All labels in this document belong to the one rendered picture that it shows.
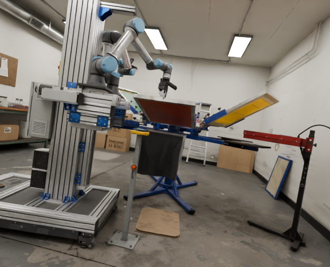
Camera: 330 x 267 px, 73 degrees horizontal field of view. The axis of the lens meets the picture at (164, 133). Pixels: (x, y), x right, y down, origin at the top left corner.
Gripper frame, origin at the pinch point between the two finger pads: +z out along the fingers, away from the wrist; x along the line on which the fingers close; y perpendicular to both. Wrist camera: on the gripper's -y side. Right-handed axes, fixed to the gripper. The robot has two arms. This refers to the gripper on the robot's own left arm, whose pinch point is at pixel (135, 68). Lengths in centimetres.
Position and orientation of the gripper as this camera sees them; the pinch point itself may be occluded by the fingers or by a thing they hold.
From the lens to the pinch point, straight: 300.8
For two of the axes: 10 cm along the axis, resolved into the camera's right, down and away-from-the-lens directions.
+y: -2.7, 9.6, 1.1
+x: 8.6, 2.9, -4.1
